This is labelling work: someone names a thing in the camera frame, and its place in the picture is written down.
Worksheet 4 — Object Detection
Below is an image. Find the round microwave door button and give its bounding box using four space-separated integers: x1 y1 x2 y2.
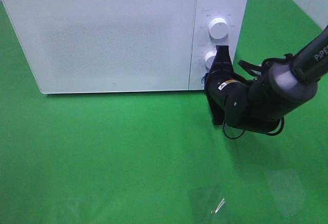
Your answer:
201 75 207 86

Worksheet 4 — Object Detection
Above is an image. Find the white microwave oven body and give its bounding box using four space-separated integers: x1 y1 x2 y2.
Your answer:
5 0 250 95

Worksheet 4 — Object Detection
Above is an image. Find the white microwave door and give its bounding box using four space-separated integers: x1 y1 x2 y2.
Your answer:
3 0 195 94

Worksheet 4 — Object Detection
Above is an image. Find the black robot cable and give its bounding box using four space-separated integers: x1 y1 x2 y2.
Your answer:
221 53 294 140

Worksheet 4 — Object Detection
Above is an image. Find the clear tape patch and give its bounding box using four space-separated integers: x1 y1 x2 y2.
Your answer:
187 184 225 217

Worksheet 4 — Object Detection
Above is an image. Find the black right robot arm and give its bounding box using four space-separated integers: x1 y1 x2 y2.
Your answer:
204 29 327 136

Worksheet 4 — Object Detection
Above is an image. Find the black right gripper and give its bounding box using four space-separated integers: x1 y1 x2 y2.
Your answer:
204 45 246 126

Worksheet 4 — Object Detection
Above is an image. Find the white microwave knob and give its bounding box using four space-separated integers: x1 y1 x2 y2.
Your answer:
204 51 217 69
208 16 229 39

